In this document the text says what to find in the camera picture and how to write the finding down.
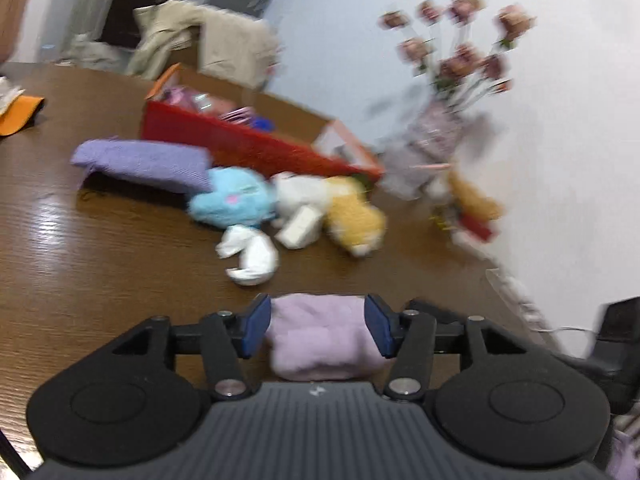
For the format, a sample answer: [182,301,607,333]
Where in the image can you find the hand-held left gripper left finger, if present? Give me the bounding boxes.
[107,293,274,402]

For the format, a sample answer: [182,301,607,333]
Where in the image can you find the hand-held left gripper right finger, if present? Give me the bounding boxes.
[363,292,547,402]

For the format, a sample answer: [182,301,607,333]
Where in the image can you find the pale lavender towel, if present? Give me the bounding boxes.
[264,294,398,382]

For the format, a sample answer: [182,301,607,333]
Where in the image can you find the red cardboard box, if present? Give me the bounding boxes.
[139,62,387,187]

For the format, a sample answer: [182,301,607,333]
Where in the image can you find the purple satin scrunchie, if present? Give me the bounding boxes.
[161,86,202,109]

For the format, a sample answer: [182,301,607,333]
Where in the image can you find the small white block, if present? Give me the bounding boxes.
[274,205,322,250]

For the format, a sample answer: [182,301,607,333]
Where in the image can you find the yellow and white plush toy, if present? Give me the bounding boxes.
[272,172,389,259]

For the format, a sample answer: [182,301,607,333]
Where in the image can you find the blue plush toy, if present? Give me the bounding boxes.
[187,166,279,232]

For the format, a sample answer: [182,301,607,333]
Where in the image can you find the small red box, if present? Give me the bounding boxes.
[459,212,497,242]

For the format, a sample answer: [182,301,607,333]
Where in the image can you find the small yellow plush toy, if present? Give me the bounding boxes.
[446,169,504,222]

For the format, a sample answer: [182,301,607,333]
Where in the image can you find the pink mottled vase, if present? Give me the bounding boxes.
[395,99,467,202]

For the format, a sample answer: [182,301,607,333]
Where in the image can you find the purple knitted cloth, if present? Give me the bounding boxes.
[70,137,214,194]

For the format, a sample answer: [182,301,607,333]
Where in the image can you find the dried pink roses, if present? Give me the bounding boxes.
[377,0,539,112]

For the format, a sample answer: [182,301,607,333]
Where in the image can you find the beige coat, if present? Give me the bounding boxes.
[127,0,281,94]

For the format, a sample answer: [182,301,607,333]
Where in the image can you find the orange cloth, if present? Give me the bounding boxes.
[0,95,46,137]

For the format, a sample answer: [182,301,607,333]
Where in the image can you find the grey crumpled cloth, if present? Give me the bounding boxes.
[62,34,132,72]

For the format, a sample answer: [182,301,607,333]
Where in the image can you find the dark brown door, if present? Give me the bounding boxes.
[97,0,202,52]

